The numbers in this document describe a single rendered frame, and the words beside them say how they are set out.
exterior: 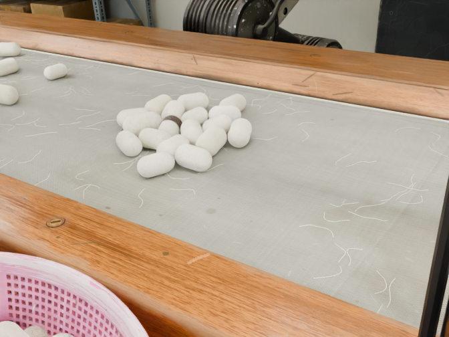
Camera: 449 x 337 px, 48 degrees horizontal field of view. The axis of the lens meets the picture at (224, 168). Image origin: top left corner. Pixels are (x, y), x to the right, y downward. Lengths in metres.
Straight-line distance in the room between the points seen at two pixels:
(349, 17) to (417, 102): 2.07
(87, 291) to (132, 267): 0.03
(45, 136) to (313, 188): 0.27
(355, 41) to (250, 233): 2.31
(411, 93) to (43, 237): 0.38
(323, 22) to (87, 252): 2.41
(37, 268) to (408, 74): 0.42
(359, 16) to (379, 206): 2.23
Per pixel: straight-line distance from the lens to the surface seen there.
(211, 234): 0.35
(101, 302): 0.27
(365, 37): 2.60
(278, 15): 0.96
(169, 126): 0.47
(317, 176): 0.41
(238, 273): 0.28
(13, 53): 0.84
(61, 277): 0.29
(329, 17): 2.64
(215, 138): 0.44
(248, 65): 0.62
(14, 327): 0.31
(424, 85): 0.55
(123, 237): 0.31
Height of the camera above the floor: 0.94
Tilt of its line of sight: 29 degrees down
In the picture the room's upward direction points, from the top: 3 degrees counter-clockwise
